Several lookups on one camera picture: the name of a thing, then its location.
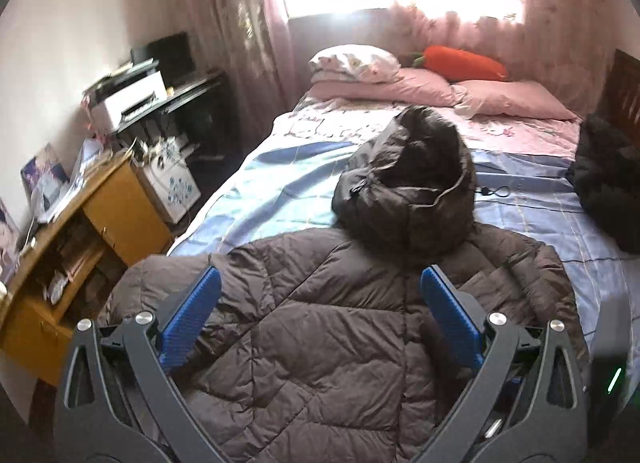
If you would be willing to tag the pink floral curtain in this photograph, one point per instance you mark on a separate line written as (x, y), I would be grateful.
(566, 45)

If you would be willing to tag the black clothing pile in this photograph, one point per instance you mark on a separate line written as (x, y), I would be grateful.
(605, 177)

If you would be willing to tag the brown hooded puffer jacket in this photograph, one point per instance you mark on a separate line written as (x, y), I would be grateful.
(321, 348)

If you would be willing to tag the orange carrot plush pillow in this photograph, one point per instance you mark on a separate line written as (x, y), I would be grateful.
(458, 65)

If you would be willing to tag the wooden headboard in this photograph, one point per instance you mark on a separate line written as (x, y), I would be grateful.
(620, 100)

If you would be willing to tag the framed photo on desk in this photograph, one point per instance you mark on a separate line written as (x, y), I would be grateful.
(44, 179)

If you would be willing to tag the blue striped bed sheet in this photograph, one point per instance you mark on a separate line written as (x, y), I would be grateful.
(287, 183)

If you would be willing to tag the white printer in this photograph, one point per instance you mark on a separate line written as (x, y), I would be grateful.
(124, 94)

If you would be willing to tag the portrait photo frame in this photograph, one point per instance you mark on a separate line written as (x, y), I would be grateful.
(9, 238)

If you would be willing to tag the black computer desk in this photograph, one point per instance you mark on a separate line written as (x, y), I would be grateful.
(201, 116)

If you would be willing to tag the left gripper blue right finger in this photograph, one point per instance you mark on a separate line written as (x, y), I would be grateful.
(525, 401)

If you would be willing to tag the pink folded quilt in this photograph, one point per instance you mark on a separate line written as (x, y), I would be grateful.
(414, 86)

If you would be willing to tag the white floral storage box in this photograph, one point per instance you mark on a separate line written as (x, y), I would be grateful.
(162, 170)

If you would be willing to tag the floral white pillow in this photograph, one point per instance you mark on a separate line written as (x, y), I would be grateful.
(354, 63)

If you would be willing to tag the wooden desk cabinet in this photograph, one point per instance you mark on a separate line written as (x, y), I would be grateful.
(110, 225)

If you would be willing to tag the pink pillow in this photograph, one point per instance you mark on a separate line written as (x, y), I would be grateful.
(526, 99)

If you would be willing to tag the black monitor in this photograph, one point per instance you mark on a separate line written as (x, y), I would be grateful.
(174, 57)

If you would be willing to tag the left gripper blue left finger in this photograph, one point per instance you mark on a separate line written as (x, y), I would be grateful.
(117, 400)

